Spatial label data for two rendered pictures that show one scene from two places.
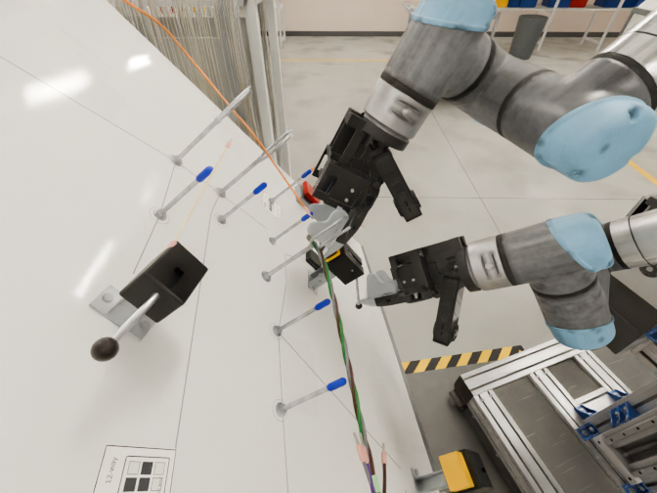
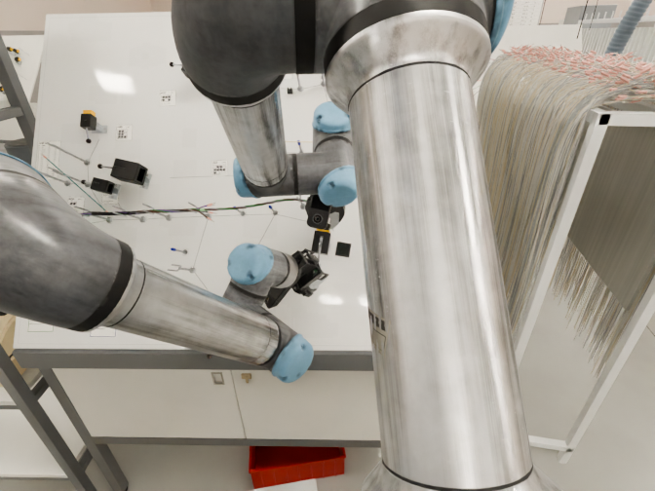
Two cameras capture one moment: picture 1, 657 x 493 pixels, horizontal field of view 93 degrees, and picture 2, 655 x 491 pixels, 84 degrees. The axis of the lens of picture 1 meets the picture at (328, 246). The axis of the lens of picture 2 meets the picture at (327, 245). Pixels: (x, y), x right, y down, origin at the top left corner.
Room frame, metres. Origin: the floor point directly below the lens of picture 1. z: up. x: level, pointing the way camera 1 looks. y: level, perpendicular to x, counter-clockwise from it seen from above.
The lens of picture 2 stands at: (0.52, -0.83, 1.62)
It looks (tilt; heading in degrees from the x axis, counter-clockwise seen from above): 31 degrees down; 100
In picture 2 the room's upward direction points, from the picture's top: 1 degrees counter-clockwise
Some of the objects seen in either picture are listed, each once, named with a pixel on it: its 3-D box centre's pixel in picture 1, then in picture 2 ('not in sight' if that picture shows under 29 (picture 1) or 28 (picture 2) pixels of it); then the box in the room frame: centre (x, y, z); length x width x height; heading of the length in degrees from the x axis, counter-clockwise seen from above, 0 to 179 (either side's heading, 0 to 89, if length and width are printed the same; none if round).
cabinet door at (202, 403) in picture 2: not in sight; (154, 399); (-0.18, -0.19, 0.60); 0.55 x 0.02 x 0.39; 8
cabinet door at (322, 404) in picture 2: not in sight; (323, 401); (0.37, -0.11, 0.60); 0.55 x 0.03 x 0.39; 8
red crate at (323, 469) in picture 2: not in sight; (296, 439); (0.20, 0.06, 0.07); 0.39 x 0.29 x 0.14; 18
